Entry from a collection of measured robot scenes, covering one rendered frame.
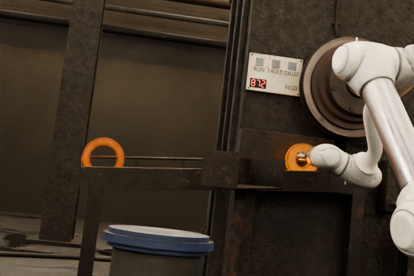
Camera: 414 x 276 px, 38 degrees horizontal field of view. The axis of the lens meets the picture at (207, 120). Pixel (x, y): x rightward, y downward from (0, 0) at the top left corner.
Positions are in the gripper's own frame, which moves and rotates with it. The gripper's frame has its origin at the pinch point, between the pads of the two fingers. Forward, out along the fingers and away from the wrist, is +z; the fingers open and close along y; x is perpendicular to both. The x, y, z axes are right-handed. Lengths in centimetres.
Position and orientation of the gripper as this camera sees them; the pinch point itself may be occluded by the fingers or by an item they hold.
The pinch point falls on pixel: (302, 156)
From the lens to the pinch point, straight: 280.3
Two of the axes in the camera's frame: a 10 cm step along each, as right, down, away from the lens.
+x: 1.2, -9.9, 0.7
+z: -1.3, 0.6, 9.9
